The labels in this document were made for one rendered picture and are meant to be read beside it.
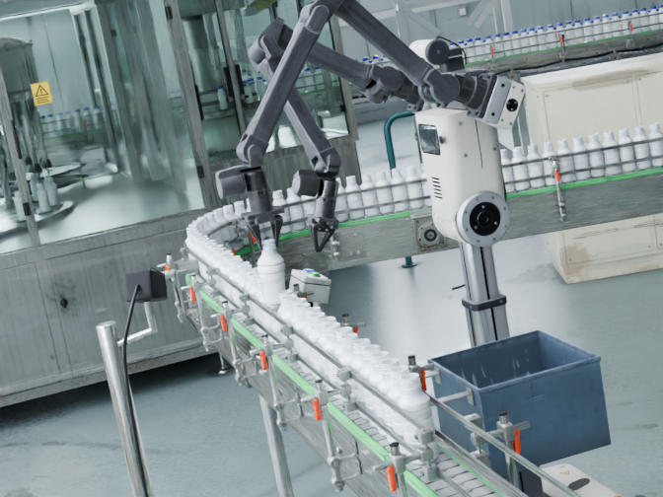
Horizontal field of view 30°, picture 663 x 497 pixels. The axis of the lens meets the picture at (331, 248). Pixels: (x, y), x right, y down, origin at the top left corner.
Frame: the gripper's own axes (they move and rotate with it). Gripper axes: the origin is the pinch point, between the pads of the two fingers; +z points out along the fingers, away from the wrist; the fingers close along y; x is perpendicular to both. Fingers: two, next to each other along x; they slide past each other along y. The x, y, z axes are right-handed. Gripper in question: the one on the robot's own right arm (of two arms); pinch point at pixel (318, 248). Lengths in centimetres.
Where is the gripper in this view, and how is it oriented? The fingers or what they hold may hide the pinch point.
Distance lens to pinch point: 348.9
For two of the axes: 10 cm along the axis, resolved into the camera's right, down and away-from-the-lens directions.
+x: 9.4, 1.2, 3.1
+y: 3.0, 1.4, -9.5
